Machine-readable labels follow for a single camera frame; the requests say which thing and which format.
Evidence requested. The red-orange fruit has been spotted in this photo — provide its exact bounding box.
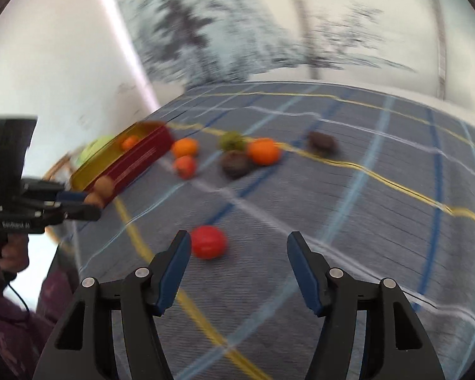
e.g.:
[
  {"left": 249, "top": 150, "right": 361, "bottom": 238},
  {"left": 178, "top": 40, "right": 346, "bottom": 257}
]
[{"left": 174, "top": 155, "right": 198, "bottom": 180}]

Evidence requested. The green tissue pack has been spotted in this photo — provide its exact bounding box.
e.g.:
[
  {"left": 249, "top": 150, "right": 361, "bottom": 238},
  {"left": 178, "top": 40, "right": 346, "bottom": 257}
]
[{"left": 77, "top": 135, "right": 115, "bottom": 167}]

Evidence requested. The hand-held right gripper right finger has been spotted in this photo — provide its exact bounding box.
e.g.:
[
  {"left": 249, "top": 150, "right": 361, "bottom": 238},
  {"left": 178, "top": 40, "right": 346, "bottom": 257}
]
[{"left": 287, "top": 231, "right": 446, "bottom": 380}]

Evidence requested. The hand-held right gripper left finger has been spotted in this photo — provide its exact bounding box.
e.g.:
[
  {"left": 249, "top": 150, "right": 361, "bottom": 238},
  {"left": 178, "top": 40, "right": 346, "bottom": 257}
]
[{"left": 32, "top": 230, "right": 193, "bottom": 380}]

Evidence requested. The landscape wall mural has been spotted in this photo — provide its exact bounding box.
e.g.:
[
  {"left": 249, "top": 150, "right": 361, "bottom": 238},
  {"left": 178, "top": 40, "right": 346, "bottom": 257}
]
[{"left": 107, "top": 0, "right": 475, "bottom": 104}]

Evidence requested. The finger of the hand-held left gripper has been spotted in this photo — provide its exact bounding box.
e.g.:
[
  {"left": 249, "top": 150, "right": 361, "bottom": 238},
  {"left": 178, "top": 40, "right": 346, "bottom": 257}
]
[
  {"left": 57, "top": 191, "right": 92, "bottom": 203},
  {"left": 61, "top": 204, "right": 103, "bottom": 222}
]

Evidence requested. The black cable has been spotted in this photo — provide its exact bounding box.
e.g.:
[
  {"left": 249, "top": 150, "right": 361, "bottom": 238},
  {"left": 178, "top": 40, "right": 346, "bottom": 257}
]
[{"left": 0, "top": 271, "right": 32, "bottom": 319}]

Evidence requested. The red metal tin box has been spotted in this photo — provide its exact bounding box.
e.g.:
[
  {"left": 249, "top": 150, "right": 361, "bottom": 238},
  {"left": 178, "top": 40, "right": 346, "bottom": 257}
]
[{"left": 70, "top": 121, "right": 174, "bottom": 206}]

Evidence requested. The grey plaid tablecloth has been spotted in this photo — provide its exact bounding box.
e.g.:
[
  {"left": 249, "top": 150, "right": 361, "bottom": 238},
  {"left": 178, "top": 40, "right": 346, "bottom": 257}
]
[{"left": 43, "top": 81, "right": 475, "bottom": 380}]

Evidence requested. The dark brown round fruit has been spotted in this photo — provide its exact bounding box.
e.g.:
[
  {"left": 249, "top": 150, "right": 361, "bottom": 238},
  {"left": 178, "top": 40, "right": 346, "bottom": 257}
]
[
  {"left": 222, "top": 150, "right": 252, "bottom": 179},
  {"left": 308, "top": 131, "right": 338, "bottom": 154}
]

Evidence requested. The wooden chair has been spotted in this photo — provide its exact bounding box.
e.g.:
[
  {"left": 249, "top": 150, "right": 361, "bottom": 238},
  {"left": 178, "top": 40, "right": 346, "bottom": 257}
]
[{"left": 41, "top": 148, "right": 84, "bottom": 183}]

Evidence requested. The green fruit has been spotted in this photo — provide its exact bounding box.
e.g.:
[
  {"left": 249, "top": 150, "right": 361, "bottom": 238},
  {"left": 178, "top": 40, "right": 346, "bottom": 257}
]
[{"left": 220, "top": 131, "right": 247, "bottom": 152}]

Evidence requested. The red tomato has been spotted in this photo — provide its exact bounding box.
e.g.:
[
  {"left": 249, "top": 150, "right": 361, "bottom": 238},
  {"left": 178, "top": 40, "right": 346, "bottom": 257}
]
[{"left": 190, "top": 225, "right": 227, "bottom": 261}]

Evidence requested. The person's left hand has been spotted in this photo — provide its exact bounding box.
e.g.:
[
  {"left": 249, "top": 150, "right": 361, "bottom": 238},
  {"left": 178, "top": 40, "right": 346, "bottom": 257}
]
[{"left": 0, "top": 230, "right": 31, "bottom": 275}]

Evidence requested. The person's purple clothing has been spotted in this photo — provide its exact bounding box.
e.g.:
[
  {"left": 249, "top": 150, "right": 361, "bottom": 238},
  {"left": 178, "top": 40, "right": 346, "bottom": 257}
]
[{"left": 0, "top": 245, "right": 76, "bottom": 380}]

